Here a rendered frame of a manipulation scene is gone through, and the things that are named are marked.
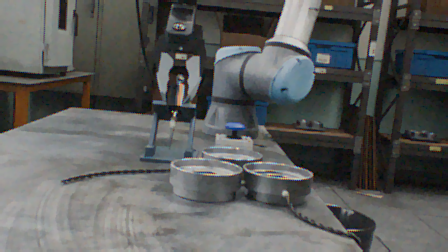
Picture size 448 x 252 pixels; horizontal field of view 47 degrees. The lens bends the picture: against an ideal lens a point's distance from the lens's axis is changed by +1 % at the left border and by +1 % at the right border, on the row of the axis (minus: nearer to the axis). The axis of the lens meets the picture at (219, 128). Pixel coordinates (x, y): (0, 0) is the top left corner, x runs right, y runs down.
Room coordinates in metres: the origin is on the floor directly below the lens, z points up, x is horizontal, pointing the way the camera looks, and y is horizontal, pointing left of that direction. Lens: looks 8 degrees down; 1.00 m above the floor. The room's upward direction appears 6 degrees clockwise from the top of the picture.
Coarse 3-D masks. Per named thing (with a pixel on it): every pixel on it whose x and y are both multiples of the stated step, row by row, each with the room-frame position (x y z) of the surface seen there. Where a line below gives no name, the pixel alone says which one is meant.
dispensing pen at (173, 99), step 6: (180, 78) 1.02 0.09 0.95; (174, 84) 1.00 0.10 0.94; (174, 90) 0.99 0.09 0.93; (174, 96) 0.98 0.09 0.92; (168, 102) 0.97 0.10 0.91; (174, 102) 0.97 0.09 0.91; (168, 108) 0.98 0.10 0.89; (174, 108) 0.98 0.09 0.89; (174, 114) 0.97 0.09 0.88; (174, 120) 0.97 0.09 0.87; (174, 126) 0.96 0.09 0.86
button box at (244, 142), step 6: (216, 138) 0.99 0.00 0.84; (222, 138) 0.98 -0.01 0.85; (228, 138) 0.99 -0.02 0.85; (234, 138) 0.99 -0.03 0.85; (240, 138) 0.99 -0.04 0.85; (246, 138) 1.01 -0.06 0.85; (216, 144) 0.97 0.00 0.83; (222, 144) 0.97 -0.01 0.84; (228, 144) 0.97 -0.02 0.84; (234, 144) 0.97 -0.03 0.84; (240, 144) 0.97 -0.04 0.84; (246, 144) 0.97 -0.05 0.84; (252, 144) 0.97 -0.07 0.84
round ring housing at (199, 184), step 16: (176, 160) 0.75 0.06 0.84; (192, 160) 0.78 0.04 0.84; (208, 160) 0.78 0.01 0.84; (176, 176) 0.70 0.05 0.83; (192, 176) 0.68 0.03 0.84; (208, 176) 0.68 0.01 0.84; (224, 176) 0.69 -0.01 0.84; (240, 176) 0.72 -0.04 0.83; (176, 192) 0.71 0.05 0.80; (192, 192) 0.69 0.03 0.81; (208, 192) 0.68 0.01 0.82; (224, 192) 0.69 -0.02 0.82
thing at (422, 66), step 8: (400, 56) 4.60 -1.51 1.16; (416, 56) 4.35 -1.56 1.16; (424, 56) 4.36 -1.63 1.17; (432, 56) 4.36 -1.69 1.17; (440, 56) 4.71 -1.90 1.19; (400, 64) 4.59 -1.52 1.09; (416, 64) 4.36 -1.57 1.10; (424, 64) 4.37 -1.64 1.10; (432, 64) 4.37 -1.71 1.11; (440, 64) 4.37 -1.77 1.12; (400, 72) 4.55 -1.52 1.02; (416, 72) 4.36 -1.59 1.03; (424, 72) 4.36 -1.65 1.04; (432, 72) 4.37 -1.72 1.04; (440, 72) 4.37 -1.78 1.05
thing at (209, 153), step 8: (208, 152) 0.89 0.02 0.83; (216, 152) 0.90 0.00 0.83; (224, 152) 0.91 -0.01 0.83; (232, 152) 0.91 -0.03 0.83; (240, 152) 0.91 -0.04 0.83; (248, 152) 0.90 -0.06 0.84; (224, 160) 0.81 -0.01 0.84; (232, 160) 0.81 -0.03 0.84; (240, 160) 0.81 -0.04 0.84; (248, 160) 0.82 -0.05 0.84; (256, 160) 0.83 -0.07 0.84
